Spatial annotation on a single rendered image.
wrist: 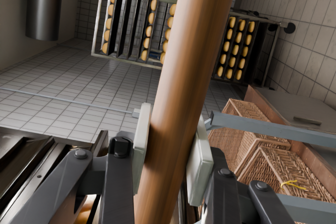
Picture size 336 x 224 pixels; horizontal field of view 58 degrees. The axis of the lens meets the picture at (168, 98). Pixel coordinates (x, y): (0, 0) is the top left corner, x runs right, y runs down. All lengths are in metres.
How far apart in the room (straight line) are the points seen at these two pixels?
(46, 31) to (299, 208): 2.95
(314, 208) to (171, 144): 0.62
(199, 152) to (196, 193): 0.02
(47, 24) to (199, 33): 3.17
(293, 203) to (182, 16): 0.64
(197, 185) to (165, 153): 0.03
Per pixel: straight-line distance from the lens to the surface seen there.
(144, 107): 0.21
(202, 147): 0.18
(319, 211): 0.78
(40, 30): 3.33
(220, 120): 1.13
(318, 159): 1.19
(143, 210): 0.22
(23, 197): 1.57
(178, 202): 1.57
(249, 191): 0.16
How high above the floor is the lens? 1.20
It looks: 4 degrees down
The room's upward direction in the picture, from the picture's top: 79 degrees counter-clockwise
